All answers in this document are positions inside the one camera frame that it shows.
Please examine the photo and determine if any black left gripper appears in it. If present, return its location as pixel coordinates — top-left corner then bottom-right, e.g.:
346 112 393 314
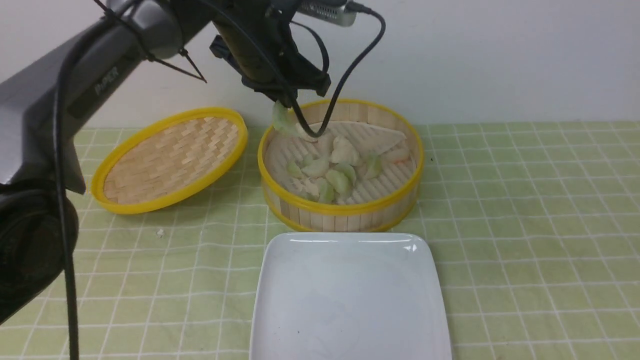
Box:
210 0 331 107

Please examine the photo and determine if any pale green dumpling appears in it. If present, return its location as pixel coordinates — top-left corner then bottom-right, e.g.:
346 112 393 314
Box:
271 100 298 137
364 152 383 180

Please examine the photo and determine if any white square plate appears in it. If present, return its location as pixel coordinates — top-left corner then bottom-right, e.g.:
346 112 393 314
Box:
248 232 454 360

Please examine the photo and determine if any yellow rimmed bamboo steamer lid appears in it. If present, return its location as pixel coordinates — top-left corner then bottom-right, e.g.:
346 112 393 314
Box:
90 107 249 215

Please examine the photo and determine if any yellow rimmed bamboo steamer basket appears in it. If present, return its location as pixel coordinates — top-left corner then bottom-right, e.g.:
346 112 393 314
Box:
257 99 425 232

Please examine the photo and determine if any pink white dumpling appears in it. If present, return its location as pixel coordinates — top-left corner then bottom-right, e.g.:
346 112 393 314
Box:
382 148 411 164

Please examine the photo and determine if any green checked tablecloth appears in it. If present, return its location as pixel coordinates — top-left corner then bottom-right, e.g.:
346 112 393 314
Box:
0 121 640 360

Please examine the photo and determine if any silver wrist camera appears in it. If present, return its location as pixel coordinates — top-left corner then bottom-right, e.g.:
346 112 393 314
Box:
296 0 357 27

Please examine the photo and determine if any black camera cable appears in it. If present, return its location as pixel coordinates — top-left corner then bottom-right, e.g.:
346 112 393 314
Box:
280 2 386 139

